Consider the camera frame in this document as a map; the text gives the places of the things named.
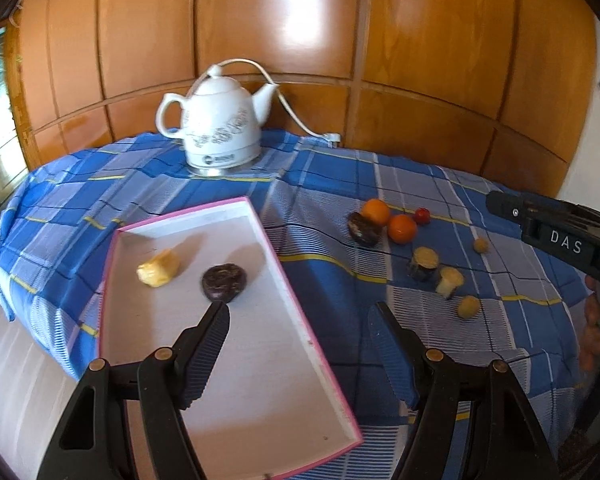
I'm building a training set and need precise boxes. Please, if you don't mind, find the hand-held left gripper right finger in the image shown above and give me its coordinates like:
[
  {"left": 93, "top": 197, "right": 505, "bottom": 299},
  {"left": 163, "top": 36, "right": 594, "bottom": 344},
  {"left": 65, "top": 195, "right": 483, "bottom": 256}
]
[{"left": 367, "top": 301, "right": 563, "bottom": 480}]

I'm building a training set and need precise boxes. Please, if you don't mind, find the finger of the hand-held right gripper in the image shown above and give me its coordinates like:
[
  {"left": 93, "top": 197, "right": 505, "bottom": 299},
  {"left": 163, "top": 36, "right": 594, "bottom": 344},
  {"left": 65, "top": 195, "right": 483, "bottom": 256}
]
[{"left": 485, "top": 189, "right": 600, "bottom": 241}]

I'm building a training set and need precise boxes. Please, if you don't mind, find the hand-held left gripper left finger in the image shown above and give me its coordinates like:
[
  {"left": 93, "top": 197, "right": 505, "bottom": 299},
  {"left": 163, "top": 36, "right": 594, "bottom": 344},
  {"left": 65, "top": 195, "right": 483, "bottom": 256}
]
[{"left": 36, "top": 301, "right": 231, "bottom": 480}]

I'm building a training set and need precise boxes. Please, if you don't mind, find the pink shallow box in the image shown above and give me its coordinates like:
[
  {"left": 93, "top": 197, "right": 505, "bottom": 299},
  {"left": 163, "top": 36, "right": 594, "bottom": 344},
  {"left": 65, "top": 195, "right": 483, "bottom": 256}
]
[{"left": 97, "top": 196, "right": 365, "bottom": 480}]

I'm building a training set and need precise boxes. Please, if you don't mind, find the orange tangerine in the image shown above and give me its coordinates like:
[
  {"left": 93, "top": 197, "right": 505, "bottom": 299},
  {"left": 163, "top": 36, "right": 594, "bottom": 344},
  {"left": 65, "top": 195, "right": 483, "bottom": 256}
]
[
  {"left": 362, "top": 198, "right": 391, "bottom": 226},
  {"left": 387, "top": 214, "right": 418, "bottom": 245}
]

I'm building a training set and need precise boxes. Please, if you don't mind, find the person's right hand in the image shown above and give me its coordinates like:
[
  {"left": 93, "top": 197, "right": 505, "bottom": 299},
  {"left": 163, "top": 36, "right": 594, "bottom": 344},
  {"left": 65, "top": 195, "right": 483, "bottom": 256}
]
[{"left": 579, "top": 274, "right": 600, "bottom": 373}]

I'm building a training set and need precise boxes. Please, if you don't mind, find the yellow cake piece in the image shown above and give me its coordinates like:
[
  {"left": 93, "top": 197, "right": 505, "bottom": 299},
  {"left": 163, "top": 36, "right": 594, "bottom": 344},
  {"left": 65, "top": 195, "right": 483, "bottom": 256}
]
[{"left": 136, "top": 248, "right": 181, "bottom": 288}]

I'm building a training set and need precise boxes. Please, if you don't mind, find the blue plaid tablecloth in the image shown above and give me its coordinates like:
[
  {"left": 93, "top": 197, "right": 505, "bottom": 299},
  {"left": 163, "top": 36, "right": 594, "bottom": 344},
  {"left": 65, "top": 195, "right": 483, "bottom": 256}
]
[{"left": 0, "top": 127, "right": 591, "bottom": 426}]

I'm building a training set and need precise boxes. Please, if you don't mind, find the dark chocolate pastry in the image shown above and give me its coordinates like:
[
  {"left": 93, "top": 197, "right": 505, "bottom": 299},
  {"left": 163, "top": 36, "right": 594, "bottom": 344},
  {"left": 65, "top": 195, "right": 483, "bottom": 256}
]
[{"left": 347, "top": 211, "right": 382, "bottom": 247}]

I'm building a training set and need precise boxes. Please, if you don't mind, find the white ceramic electric kettle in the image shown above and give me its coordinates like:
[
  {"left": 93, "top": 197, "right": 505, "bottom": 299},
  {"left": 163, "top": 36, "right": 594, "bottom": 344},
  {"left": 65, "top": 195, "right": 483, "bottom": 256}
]
[{"left": 156, "top": 63, "right": 280, "bottom": 177}]

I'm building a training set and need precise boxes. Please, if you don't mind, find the wooden framed window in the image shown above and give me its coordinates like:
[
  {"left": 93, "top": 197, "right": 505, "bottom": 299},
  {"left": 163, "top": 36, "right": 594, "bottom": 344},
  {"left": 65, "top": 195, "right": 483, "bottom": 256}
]
[{"left": 0, "top": 10, "right": 31, "bottom": 221}]

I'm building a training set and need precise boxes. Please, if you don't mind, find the white power cable with plug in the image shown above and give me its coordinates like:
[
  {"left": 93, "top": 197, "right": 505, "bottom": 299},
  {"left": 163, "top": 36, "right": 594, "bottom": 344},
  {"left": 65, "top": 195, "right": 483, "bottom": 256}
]
[{"left": 214, "top": 58, "right": 343, "bottom": 148}]

